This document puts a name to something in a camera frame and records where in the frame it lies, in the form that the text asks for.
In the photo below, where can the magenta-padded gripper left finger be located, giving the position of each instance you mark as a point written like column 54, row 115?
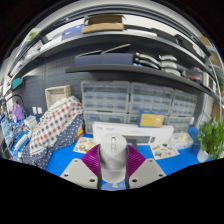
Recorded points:
column 78, row 173

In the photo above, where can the long white keyboard box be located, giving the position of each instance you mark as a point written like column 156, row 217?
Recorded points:
column 150, row 131

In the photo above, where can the teal wall holder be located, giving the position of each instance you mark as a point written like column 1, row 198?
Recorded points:
column 17, row 83

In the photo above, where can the yellow and blue box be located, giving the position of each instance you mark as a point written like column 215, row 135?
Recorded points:
column 151, row 119

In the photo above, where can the green potted plant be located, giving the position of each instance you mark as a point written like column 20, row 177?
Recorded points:
column 211, row 136

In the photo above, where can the red blue checkered cloth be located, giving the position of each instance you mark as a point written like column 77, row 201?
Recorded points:
column 55, row 123

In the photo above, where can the clear plastic box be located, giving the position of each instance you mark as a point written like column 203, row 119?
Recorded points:
column 183, row 140

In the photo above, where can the dark wall shelf unit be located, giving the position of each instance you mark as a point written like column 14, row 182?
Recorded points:
column 116, row 68

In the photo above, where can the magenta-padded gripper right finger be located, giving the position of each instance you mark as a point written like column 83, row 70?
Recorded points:
column 148, row 172

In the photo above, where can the white woven basket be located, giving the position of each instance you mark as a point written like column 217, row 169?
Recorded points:
column 58, row 95

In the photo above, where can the purple bag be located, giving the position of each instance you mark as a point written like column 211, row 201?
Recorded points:
column 18, row 112

